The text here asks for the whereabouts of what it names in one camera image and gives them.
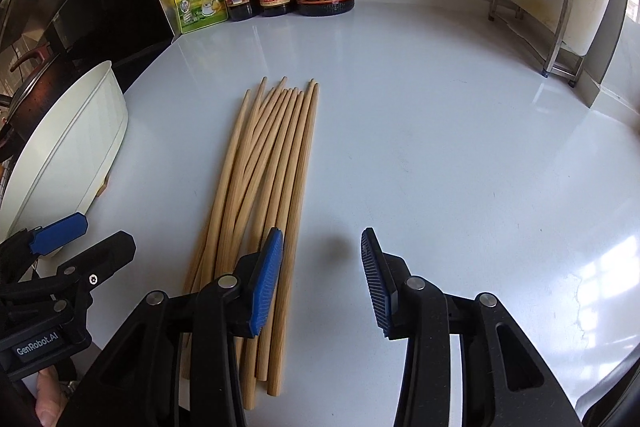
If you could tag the person's left hand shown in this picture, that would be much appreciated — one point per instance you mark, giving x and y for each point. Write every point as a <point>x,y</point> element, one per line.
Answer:
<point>47,402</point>

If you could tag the large white bowl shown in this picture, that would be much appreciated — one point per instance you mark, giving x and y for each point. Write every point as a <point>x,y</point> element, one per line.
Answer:
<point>75,142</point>

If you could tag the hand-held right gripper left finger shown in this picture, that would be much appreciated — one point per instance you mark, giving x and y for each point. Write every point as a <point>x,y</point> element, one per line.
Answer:
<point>267,282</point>

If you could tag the glass pot lid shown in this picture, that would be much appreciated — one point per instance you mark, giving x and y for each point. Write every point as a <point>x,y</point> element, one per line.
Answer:
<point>30,79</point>

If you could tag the pile of wooden chopsticks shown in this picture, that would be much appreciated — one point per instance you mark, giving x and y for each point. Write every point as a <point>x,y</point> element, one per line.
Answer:
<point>270,187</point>

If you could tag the stainless steel board rack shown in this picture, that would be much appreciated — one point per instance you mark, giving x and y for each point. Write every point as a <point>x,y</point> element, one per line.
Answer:
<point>560,37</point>

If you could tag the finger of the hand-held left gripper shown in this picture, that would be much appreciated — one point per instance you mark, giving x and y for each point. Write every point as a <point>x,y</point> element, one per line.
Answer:
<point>57,232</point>
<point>107,249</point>

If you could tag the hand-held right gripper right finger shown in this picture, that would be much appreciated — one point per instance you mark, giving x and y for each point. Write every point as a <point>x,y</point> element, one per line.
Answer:
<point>377,282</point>

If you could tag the dark red cooking pot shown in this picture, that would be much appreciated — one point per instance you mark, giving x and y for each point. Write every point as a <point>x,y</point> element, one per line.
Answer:
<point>47,107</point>

